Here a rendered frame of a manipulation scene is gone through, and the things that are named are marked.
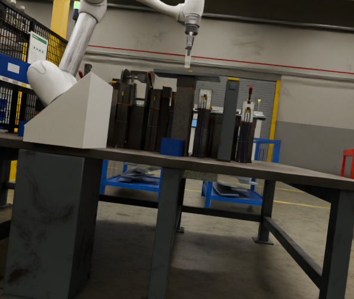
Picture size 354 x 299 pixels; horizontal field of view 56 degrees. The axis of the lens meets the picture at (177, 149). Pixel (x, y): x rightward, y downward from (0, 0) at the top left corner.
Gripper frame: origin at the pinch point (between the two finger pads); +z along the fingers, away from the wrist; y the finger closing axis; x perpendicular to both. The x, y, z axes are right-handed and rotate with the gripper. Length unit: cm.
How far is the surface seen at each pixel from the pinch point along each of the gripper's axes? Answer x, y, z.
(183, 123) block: 2.0, 3.1, 34.1
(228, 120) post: 25.9, 6.8, 29.9
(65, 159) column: -47, 45, 59
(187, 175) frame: 10, -75, 70
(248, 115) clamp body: 39.1, -7.2, 24.5
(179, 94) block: -2.5, 2.3, 18.6
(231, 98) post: 26.1, 6.9, 17.8
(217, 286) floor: 31, 4, 123
